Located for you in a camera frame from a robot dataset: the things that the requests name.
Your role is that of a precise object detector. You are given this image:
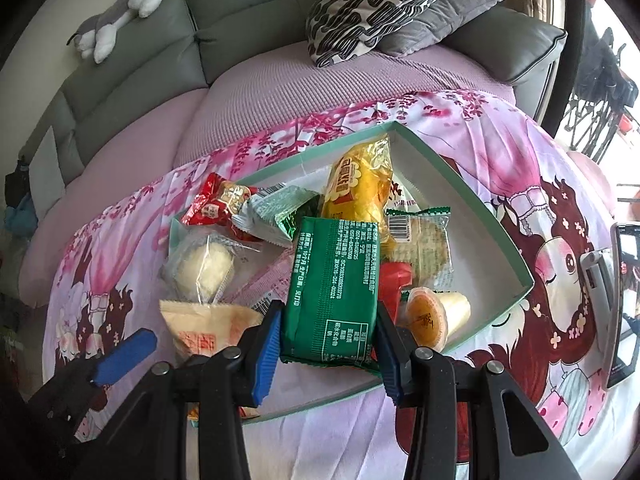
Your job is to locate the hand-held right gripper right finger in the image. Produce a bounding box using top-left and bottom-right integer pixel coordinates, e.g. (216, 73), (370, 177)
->
(376, 304), (583, 480)

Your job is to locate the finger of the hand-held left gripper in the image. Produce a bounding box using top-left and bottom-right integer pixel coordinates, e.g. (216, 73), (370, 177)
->
(75, 329), (158, 389)

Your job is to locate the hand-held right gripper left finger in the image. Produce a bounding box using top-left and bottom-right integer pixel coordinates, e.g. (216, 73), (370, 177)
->
(82, 301), (282, 480)

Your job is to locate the orange jelly cup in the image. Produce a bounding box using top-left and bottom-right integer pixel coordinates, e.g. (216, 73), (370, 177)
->
(404, 287), (472, 352)

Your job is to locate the beige orange snack packet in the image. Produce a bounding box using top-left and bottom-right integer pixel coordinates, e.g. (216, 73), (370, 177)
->
(159, 299), (264, 361)

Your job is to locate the red box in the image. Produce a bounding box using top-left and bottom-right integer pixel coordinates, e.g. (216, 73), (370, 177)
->
(377, 260), (416, 326)

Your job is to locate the clear white bun packet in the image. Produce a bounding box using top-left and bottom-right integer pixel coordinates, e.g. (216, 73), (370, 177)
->
(160, 232), (263, 306)

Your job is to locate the green-edged cookie packet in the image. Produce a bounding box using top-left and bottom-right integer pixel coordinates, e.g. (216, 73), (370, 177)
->
(385, 205), (453, 291)

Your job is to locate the pale green snack packet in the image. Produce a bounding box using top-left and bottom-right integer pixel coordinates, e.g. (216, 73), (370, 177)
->
(232, 185), (321, 248)

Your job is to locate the red snack packet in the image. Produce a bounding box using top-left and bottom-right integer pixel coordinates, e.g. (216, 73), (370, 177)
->
(181, 172), (261, 233)

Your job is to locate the yellow cake packet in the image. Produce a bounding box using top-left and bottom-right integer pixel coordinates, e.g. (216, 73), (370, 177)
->
(320, 134), (398, 256)

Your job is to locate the teal-edged white box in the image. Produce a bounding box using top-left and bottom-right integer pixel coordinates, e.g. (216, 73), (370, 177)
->
(167, 120), (535, 428)

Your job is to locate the teal cloth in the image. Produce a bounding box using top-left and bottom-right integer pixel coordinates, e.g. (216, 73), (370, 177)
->
(5, 195), (38, 233)

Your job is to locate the light grey pillow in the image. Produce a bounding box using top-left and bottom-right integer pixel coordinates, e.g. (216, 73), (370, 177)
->
(27, 125), (66, 218)

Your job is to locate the dark cloth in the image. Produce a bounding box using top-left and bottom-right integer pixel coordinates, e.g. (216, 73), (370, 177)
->
(5, 160), (33, 211)

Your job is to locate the silver phone stand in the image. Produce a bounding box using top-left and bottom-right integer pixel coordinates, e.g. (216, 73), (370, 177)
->
(580, 250), (623, 321)

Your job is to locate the black smartphone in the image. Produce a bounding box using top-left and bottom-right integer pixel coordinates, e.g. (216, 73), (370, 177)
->
(605, 222), (640, 391)

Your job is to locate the printed cartoon blanket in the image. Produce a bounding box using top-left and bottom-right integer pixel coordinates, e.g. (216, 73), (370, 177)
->
(42, 89), (640, 480)

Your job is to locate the pink ribbed sofa cover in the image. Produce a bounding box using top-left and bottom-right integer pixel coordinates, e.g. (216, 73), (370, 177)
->
(20, 42), (516, 306)

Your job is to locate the pink round stool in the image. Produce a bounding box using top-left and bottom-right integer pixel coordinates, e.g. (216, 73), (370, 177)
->
(565, 150), (616, 211)

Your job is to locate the grey white plush toy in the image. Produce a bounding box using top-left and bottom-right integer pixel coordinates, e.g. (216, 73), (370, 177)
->
(67, 0), (166, 64)

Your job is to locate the black folding chair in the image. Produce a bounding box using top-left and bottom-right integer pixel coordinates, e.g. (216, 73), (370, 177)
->
(565, 25), (640, 156)

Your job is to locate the grey leather sofa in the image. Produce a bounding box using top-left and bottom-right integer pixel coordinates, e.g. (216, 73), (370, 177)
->
(20, 0), (568, 211)

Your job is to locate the black white patterned pillow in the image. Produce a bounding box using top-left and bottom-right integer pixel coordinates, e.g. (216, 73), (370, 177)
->
(306, 0), (463, 68)

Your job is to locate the dark window frame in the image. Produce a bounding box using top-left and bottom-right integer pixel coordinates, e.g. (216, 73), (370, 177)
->
(540, 0), (586, 136)

